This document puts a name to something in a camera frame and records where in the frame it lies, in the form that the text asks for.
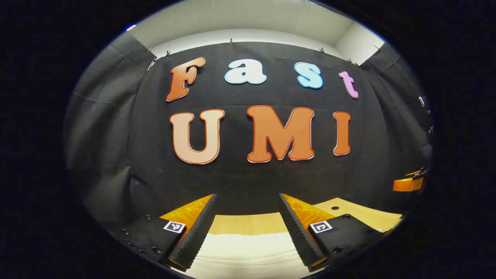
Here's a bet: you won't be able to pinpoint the white jeans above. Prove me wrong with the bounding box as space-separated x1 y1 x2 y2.
185 232 315 279

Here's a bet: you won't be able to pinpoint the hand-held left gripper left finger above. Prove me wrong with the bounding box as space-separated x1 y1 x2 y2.
116 193 218 272

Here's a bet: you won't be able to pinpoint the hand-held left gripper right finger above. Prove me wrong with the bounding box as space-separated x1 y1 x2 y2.
278 193 388 273

